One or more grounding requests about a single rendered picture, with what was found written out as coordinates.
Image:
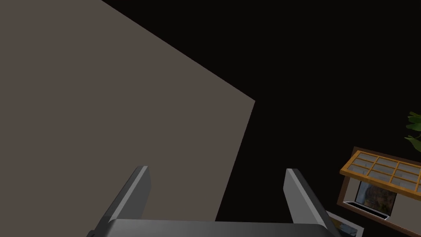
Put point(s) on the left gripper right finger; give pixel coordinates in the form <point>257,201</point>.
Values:
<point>301,200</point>

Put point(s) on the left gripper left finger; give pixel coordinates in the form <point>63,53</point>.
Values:
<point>131,196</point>

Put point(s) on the wooden framed window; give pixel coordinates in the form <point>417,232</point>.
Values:
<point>378,184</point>

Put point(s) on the white framed picture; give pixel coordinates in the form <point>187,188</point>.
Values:
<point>345,225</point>

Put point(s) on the green plant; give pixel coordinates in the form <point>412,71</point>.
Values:
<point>415,130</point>

